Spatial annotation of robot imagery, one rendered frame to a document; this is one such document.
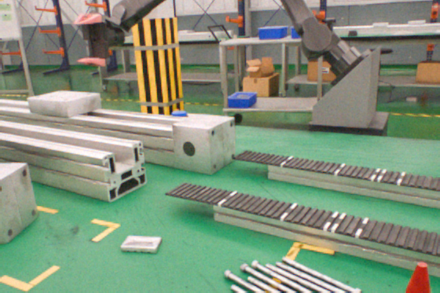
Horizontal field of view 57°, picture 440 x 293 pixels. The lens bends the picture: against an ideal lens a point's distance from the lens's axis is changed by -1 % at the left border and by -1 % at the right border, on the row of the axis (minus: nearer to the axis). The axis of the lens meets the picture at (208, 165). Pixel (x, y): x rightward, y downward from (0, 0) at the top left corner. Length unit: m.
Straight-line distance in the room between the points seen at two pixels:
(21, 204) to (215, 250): 0.32
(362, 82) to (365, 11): 7.18
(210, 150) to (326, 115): 0.45
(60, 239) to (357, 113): 0.80
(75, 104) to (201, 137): 0.39
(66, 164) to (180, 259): 0.34
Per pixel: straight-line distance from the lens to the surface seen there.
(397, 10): 8.24
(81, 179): 0.78
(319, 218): 0.57
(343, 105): 1.14
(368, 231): 0.55
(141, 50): 4.11
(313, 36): 1.19
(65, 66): 11.50
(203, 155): 0.81
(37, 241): 0.66
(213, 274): 0.52
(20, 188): 0.69
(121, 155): 0.78
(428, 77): 5.53
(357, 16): 8.31
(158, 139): 0.87
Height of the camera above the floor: 1.07
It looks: 20 degrees down
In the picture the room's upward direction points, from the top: 3 degrees counter-clockwise
